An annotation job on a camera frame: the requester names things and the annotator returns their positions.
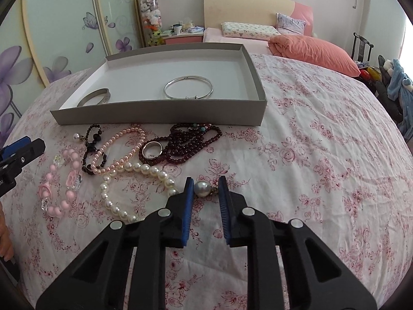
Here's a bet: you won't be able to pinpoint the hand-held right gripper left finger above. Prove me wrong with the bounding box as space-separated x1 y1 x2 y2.
35 177 196 310

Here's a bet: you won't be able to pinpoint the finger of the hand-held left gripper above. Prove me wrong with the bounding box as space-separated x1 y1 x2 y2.
0 136 32 156
0 138 46 176

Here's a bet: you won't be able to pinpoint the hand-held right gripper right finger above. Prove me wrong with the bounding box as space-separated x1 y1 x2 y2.
218 176 378 310

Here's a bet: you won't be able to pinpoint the large pearl pendant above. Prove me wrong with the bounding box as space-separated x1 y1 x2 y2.
193 181 219 198

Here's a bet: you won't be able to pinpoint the pink bead crystal bracelet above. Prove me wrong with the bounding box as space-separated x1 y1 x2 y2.
38 149 84 218

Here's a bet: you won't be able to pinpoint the black bead bracelet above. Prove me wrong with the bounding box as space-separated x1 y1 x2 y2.
73 123 108 175

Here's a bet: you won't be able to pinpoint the wide silver ring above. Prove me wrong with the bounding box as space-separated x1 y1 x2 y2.
142 140 163 160

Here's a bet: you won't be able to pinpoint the pink pearl bracelet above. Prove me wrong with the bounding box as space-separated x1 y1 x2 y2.
91 128 147 175

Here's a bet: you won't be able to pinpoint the dark red bead necklace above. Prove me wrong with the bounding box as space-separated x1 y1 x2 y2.
139 123 223 166

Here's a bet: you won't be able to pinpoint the grey cardboard box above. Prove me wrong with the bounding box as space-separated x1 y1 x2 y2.
50 43 268 126

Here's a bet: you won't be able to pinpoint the person's left hand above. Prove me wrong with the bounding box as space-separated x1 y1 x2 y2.
0 204 15 263

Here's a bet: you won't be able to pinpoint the wide grey bangle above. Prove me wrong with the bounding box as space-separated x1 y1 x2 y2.
77 88 112 108

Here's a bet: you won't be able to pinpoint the thin silver bangle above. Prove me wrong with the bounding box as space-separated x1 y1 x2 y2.
163 75 214 100

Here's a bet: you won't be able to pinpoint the floral sliding door wardrobe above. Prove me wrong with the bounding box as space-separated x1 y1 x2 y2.
0 0 146 136

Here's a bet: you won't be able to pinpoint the pink and white nightstand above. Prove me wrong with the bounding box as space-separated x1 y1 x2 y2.
163 32 204 46

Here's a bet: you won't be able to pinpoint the bed with pink sheet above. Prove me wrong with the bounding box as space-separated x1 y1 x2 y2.
203 27 281 55

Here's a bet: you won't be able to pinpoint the clear tube of plush toys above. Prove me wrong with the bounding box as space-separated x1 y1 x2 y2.
138 0 165 47

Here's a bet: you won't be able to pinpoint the folded salmon quilt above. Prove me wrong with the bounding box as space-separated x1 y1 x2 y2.
268 34 361 77

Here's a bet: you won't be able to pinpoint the white patterned pillow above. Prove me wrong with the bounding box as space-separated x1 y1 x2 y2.
221 22 281 39

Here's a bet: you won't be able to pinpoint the dark chair with clothes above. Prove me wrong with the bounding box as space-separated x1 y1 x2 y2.
376 55 408 123

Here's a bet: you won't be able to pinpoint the colourful toys on chair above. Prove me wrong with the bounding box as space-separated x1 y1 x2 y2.
358 65 382 84

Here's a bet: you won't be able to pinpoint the lavender printed cushion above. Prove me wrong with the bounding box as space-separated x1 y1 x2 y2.
276 13 306 35

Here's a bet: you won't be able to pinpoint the beige and pink headboard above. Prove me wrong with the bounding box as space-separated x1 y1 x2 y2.
203 0 314 37

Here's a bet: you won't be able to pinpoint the dark wooden chair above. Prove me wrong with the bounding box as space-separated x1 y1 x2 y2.
351 32 374 63

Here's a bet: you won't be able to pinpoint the light blue garment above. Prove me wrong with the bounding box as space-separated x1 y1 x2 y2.
387 59 413 133

